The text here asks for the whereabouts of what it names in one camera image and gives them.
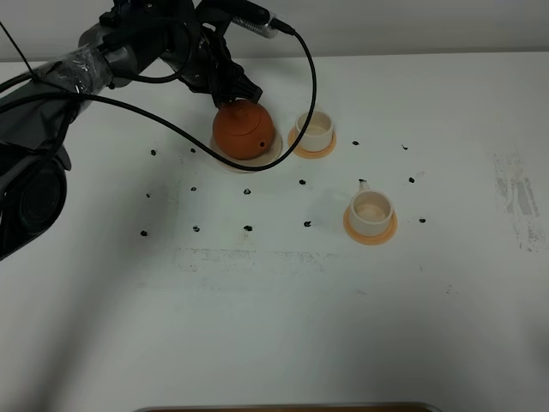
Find brown clay teapot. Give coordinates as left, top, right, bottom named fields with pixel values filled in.
left=213, top=100, right=275, bottom=160

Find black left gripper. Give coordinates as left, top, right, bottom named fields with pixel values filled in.
left=99, top=1, right=262, bottom=108

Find beige teapot saucer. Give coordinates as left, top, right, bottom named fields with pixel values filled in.
left=209, top=130, right=283, bottom=167

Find black cable tie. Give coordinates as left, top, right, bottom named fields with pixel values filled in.
left=0, top=22, right=37, bottom=79

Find orange coaster near teapot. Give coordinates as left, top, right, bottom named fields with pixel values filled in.
left=287, top=127, right=337, bottom=159

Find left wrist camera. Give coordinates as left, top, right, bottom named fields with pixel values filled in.
left=195, top=0, right=297, bottom=39

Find orange coaster front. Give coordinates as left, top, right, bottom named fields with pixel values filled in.
left=343, top=207, right=398, bottom=245

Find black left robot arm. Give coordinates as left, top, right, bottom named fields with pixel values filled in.
left=1, top=1, right=273, bottom=257

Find white teacup near teapot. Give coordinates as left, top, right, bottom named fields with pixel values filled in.
left=295, top=111, right=334, bottom=152

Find white teacup front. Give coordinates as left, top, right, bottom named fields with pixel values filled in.
left=347, top=179, right=395, bottom=238

